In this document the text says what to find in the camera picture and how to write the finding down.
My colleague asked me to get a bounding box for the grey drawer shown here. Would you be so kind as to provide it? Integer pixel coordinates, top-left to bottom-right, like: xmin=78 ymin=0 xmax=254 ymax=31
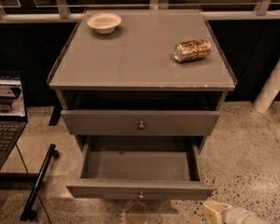
xmin=62 ymin=110 xmax=220 ymax=136
xmin=66 ymin=136 xmax=214 ymax=201

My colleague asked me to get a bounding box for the grey drawer cabinet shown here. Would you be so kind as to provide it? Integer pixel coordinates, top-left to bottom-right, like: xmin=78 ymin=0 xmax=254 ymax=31
xmin=49 ymin=9 xmax=236 ymax=147

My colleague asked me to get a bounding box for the grey top drawer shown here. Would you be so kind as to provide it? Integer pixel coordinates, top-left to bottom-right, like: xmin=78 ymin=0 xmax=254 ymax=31
xmin=62 ymin=110 xmax=220 ymax=136

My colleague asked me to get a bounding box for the golden soda can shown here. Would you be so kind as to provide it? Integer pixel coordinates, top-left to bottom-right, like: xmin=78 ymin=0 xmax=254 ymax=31
xmin=174 ymin=39 xmax=211 ymax=63

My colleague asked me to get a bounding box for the black stand leg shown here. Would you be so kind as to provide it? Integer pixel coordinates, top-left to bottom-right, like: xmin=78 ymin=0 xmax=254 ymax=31
xmin=20 ymin=144 xmax=59 ymax=221

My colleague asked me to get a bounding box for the white paper bowl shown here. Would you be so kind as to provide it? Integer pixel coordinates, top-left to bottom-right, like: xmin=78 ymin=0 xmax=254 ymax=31
xmin=87 ymin=13 xmax=121 ymax=35

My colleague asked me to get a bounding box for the metal railing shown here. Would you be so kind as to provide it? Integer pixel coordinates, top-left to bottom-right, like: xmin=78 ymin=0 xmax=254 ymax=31
xmin=0 ymin=0 xmax=280 ymax=24

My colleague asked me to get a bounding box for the black laptop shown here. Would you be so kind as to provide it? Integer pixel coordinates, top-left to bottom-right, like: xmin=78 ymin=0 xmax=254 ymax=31
xmin=0 ymin=71 xmax=27 ymax=170

